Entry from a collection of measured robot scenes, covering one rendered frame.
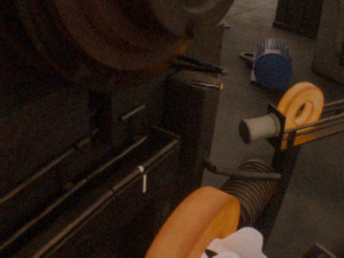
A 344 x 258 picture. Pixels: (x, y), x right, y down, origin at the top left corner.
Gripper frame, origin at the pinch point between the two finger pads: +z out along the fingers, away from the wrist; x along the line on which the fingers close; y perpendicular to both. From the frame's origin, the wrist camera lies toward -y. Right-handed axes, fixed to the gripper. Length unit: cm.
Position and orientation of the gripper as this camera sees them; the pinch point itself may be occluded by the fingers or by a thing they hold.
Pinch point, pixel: (193, 248)
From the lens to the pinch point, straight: 36.2
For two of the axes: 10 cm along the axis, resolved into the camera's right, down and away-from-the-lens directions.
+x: -5.6, 4.1, -7.2
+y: 3.1, -7.1, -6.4
